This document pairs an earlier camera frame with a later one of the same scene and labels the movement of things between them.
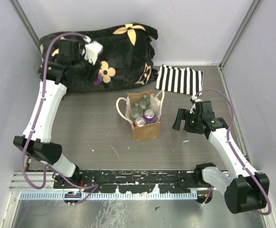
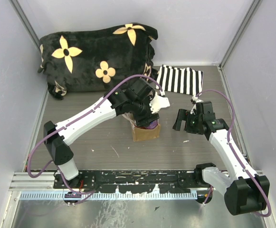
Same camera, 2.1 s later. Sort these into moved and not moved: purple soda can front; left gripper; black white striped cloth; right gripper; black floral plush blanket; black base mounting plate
Moved: left gripper; purple soda can front
Not moved: black base mounting plate; right gripper; black floral plush blanket; black white striped cloth
